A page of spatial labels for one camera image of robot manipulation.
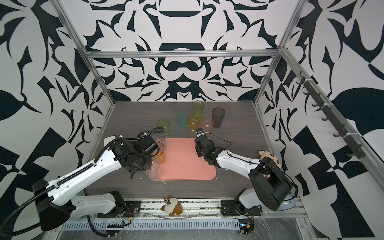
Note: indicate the short green glass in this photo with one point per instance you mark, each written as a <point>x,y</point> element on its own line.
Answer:
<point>165,123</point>

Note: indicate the teal translucent glass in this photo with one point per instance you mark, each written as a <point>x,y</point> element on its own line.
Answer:
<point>181,118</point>

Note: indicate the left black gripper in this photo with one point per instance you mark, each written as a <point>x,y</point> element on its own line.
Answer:
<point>146,166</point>

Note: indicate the white cable duct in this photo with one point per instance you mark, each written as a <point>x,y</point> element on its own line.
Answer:
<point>187,224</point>

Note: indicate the blue translucent glass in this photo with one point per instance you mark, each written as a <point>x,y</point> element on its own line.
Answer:
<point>159,138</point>

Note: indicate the black hook rail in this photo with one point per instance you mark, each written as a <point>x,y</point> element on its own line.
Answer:
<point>334,116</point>

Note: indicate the white box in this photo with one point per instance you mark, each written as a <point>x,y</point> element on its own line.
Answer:
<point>108,140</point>

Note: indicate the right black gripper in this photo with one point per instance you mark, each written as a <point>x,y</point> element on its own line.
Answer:
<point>199,153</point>

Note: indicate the clear glass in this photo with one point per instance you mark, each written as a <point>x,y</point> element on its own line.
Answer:
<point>153,173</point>

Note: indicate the pink glass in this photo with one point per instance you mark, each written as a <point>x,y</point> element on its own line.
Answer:
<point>207,124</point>

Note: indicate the tall green glass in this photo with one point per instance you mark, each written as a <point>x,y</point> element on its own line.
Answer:
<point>198,108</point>

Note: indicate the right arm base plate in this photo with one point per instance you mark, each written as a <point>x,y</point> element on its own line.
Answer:
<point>235,208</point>

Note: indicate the orange translucent glass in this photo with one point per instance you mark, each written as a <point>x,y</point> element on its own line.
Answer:
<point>160,156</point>

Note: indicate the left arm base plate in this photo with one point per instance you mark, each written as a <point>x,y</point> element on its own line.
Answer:
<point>126,210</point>

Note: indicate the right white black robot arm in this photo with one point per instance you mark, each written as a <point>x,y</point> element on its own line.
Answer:
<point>271,186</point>

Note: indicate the pink pig plush toy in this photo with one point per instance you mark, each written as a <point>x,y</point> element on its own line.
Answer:
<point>266,154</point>

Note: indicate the brown white plush toy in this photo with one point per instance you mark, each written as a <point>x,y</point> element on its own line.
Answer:
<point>172,206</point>

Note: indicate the pink rectangular tray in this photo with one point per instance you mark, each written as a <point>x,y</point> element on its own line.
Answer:
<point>183,164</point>

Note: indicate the green lit circuit board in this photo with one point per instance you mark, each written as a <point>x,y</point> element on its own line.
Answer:
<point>246,226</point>

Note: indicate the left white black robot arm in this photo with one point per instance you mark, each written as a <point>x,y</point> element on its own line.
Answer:
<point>58,201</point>

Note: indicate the dark grey glass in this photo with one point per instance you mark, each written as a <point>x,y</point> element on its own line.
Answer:
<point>218,115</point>

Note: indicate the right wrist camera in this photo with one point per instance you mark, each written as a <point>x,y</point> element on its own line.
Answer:
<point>200,132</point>

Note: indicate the yellow glass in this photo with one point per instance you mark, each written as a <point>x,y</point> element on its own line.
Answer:
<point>193,122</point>

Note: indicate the light blue computer mouse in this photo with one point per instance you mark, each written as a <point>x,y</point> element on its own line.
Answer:
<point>287,205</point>

